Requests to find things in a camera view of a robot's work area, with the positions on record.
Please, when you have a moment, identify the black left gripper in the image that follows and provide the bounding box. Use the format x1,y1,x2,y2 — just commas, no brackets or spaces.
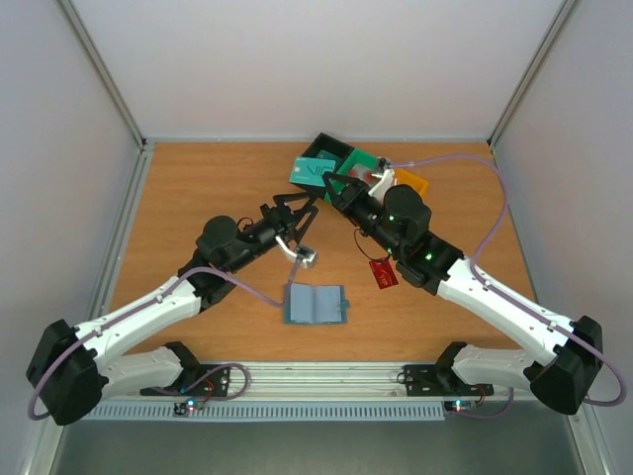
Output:
227,191,318,273

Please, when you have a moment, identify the teal VIP card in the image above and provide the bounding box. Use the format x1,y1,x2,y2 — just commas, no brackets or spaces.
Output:
289,156,336,187

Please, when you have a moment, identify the red VIP card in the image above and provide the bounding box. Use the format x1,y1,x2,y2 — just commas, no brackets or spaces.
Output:
369,257,399,290

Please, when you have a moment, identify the teal card holder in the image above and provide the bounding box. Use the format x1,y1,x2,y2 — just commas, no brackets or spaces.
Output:
283,283,350,326

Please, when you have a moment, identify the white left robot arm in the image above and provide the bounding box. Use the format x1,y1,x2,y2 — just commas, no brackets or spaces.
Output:
26,192,318,426

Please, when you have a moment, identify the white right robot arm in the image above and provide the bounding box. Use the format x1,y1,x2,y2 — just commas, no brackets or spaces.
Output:
323,172,602,415

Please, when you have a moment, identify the red patterned card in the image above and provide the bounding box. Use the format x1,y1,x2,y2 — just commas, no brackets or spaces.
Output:
347,163,378,185

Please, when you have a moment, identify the green plastic bin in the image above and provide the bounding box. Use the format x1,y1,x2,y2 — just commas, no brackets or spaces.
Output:
333,148,395,202

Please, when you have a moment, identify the yellow plastic bin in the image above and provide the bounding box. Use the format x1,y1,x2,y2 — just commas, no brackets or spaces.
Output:
394,169,429,198

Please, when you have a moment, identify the black plastic bin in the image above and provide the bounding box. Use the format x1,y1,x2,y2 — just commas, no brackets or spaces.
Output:
296,133,353,198

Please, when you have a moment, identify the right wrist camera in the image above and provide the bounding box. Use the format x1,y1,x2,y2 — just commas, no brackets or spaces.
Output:
368,157,397,202

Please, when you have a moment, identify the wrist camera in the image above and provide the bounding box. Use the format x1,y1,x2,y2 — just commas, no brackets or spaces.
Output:
368,157,397,202
275,237,317,268

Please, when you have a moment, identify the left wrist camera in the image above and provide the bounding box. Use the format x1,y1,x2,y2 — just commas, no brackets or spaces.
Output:
275,237,317,268

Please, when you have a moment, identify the aluminium front rail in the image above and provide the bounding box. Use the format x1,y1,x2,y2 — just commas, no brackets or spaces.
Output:
98,359,589,402

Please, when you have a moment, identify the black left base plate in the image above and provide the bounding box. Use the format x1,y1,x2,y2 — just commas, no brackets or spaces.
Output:
139,364,230,398

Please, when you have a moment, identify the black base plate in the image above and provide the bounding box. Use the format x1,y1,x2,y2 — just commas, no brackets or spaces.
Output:
399,364,495,397
139,364,230,398

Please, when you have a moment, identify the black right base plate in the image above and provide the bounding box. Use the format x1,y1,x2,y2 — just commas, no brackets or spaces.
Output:
399,364,495,397

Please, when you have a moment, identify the grey slotted cable duct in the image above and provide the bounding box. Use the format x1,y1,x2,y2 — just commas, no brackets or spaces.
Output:
84,401,445,423

